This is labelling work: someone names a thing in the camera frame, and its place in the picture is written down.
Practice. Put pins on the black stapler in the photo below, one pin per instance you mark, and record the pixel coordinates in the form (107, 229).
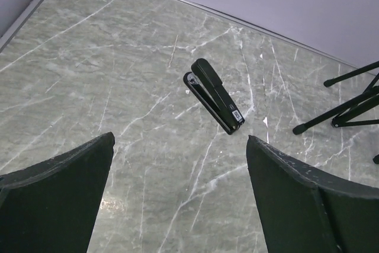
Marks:
(204, 82)

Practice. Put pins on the black tripod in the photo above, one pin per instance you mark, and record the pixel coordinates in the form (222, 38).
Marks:
(344, 113)

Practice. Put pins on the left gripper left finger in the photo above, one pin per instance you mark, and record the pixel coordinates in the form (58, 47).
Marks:
(52, 206)

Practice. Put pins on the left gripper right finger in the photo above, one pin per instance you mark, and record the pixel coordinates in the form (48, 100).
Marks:
(304, 209)

